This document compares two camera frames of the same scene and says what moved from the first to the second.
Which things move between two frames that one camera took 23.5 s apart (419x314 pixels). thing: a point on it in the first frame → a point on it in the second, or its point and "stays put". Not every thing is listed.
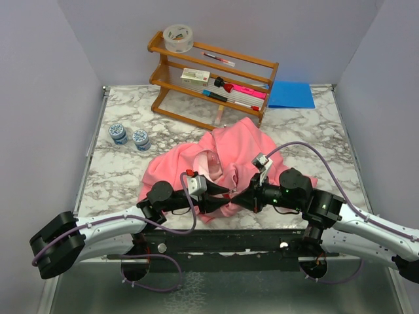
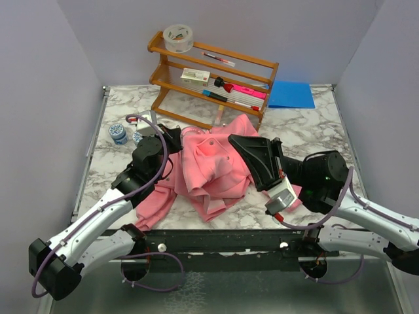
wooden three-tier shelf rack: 200,84 stays put
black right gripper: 252,199 → 264,157
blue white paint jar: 117,132 stays put
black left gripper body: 201,201 → 171,146
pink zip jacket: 222,162 stays put
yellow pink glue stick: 219,114 stays put
